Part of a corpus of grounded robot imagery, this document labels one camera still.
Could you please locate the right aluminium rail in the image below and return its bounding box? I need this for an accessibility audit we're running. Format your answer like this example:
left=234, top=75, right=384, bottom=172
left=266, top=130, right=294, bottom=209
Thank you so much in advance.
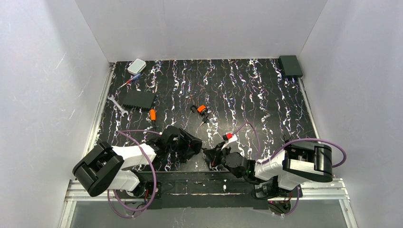
left=298, top=78, right=358, bottom=228

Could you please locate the left aluminium rail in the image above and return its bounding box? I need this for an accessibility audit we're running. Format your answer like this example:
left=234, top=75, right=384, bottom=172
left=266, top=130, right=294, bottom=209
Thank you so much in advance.
left=58, top=63, right=116, bottom=228

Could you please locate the orange handled screwdriver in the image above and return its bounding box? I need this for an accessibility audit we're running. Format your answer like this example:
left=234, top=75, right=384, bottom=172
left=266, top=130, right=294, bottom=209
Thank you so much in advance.
left=149, top=109, right=156, bottom=130

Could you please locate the silver wrench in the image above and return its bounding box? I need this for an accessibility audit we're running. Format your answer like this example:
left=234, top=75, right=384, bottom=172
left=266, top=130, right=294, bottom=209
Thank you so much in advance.
left=107, top=95, right=129, bottom=117

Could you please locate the black flat box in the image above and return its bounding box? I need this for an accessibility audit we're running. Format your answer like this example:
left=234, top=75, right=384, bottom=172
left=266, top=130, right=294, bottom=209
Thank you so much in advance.
left=122, top=90, right=156, bottom=111

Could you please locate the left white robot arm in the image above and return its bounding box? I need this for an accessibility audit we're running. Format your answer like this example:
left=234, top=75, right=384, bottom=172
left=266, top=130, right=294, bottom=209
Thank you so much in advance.
left=72, top=126, right=202, bottom=198

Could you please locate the black box in corner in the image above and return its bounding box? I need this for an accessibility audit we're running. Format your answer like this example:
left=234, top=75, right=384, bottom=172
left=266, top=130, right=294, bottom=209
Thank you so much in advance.
left=278, top=55, right=303, bottom=79

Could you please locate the aluminium rail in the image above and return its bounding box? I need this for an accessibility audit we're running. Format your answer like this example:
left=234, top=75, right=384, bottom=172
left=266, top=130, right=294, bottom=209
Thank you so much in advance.
left=58, top=63, right=116, bottom=228
left=298, top=78, right=358, bottom=228

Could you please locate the white rounded box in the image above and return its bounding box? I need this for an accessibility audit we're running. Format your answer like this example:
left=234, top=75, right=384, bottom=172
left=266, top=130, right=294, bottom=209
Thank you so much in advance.
left=127, top=58, right=146, bottom=75

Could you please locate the orange black padlock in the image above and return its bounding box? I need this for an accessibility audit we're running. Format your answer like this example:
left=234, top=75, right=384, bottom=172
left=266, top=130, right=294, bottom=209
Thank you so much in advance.
left=191, top=105, right=208, bottom=115

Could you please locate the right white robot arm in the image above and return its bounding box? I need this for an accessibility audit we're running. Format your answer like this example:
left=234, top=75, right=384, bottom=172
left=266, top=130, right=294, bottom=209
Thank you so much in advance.
left=203, top=139, right=333, bottom=191

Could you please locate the red blue screwdriver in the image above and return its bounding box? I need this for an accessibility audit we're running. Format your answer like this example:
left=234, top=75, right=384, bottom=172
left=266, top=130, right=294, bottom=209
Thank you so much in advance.
left=118, top=73, right=142, bottom=89

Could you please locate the black front base bar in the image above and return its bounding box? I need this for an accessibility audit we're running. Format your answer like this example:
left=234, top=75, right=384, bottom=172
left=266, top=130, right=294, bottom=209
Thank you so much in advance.
left=80, top=171, right=335, bottom=210

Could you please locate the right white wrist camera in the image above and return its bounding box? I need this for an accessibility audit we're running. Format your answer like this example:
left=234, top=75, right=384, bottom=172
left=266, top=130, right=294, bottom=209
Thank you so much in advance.
left=221, top=133, right=238, bottom=150

